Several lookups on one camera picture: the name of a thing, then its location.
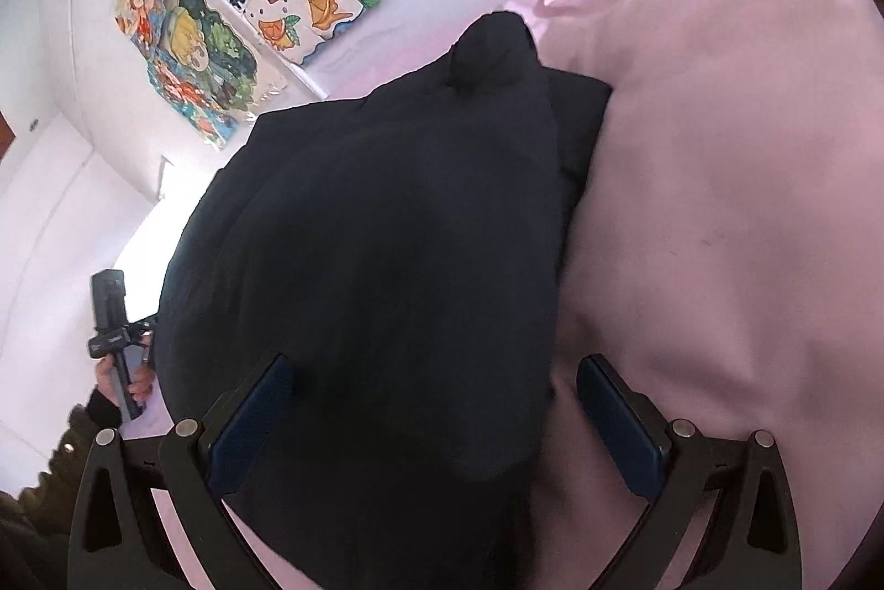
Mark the pink bed sheet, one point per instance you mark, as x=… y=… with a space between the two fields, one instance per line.
x=725 y=217

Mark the cartoon character wall poster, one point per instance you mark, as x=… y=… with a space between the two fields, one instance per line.
x=193 y=58

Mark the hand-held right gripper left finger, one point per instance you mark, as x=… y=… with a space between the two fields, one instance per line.
x=254 y=417

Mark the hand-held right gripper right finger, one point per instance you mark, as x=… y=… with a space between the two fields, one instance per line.
x=616 y=424

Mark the person's left forearm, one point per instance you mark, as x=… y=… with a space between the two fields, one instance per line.
x=100 y=409

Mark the person's left hand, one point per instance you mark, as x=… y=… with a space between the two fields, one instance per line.
x=105 y=377

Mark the black garment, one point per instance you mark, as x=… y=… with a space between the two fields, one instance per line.
x=380 y=251

